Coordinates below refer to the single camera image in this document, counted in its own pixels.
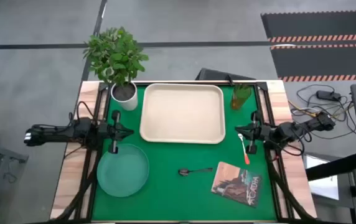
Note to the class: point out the white floor panel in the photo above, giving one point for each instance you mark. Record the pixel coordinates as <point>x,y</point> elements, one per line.
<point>322,186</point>

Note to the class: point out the beige plastic tray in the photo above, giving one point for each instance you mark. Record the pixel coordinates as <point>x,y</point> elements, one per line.
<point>182,113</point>

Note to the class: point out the black mat with hazard stripes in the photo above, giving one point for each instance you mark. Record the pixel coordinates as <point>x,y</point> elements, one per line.
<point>321,60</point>
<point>318,25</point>

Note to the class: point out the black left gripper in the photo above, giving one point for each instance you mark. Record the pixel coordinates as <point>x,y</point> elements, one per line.
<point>113,131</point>

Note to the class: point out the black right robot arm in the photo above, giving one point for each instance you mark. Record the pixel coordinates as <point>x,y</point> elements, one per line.
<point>302,126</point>

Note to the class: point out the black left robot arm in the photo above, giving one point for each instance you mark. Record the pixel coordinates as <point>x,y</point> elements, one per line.
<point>59,132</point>

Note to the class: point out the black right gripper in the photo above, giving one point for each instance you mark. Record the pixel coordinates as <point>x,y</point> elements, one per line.
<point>257,132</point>

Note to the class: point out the black panel behind table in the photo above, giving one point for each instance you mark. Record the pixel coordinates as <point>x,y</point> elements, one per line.
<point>215,75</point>

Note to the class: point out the dark metal spoon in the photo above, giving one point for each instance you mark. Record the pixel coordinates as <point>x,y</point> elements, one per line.
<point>184,171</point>

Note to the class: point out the black table frame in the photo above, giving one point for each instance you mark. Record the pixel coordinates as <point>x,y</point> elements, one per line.
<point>262,86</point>

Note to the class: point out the white ribbed plant pot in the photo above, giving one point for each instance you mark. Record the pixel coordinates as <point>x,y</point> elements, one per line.
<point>129,104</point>

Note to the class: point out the amber faceted plastic cup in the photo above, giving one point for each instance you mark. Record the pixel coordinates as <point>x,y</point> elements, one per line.
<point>240,98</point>

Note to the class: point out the Acadia picture book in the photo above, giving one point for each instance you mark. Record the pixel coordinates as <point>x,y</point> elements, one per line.
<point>235,185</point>

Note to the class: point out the green table mat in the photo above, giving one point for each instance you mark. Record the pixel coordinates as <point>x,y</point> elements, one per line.
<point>165,196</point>

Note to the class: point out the black power adapter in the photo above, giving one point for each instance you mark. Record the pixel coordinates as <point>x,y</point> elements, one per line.
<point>328,95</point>

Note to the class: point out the teal round plate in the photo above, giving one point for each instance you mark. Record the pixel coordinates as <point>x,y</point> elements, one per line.
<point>123,170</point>

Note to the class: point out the black crossbeam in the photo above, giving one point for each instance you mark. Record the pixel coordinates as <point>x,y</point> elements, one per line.
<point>333,168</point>

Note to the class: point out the green leafy plant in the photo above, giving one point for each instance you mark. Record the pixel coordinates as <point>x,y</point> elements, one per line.
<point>115,57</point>

